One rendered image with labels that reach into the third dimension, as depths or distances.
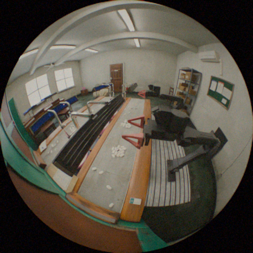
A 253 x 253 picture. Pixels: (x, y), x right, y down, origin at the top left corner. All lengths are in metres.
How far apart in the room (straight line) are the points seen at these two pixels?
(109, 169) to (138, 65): 5.13
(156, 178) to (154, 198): 0.16
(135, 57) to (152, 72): 1.40
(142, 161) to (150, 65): 5.03
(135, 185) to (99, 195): 0.24
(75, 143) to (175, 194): 0.72
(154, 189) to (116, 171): 0.32
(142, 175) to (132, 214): 0.26
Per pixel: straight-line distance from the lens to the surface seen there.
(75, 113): 0.41
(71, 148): 0.27
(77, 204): 0.49
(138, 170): 0.53
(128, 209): 0.51
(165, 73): 5.28
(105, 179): 0.55
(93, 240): 0.30
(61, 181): 0.67
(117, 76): 5.40
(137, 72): 5.15
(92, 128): 0.32
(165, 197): 0.68
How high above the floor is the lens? 1.27
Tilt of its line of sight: 40 degrees down
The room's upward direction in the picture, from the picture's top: straight up
